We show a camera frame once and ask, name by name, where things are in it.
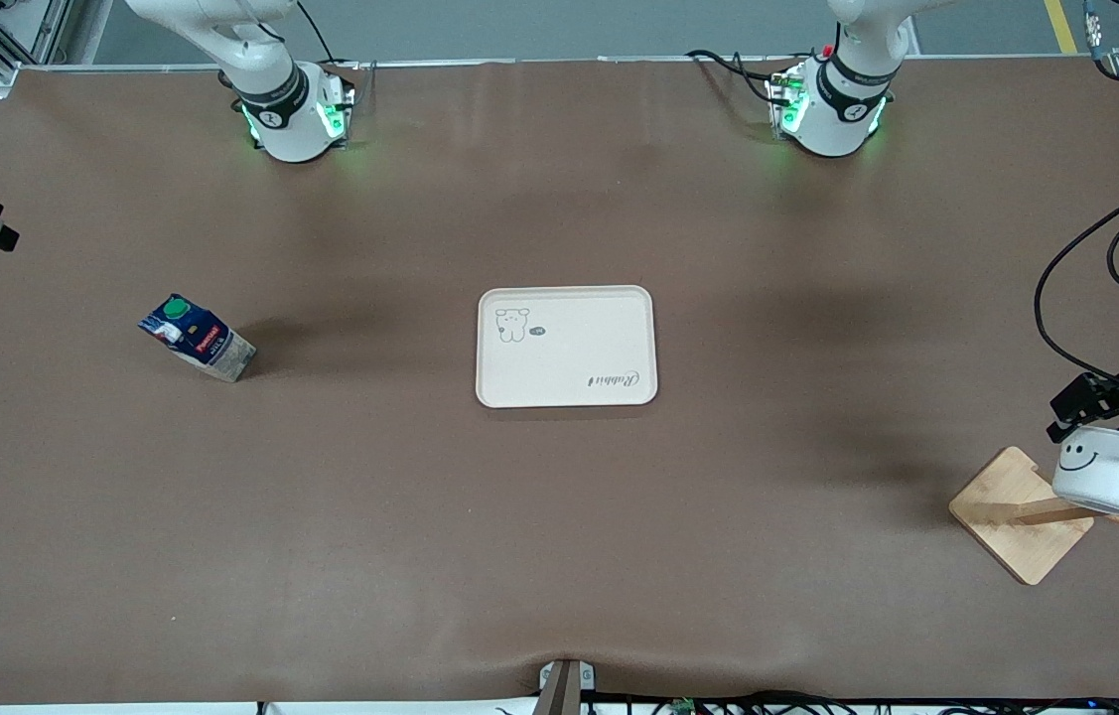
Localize metal table edge clamp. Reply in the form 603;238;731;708
539;658;596;715

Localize cream rabbit print tray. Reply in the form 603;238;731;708
476;285;660;409

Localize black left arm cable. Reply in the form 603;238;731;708
1032;197;1119;390

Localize wooden mug stand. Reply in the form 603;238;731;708
949;442;1119;587

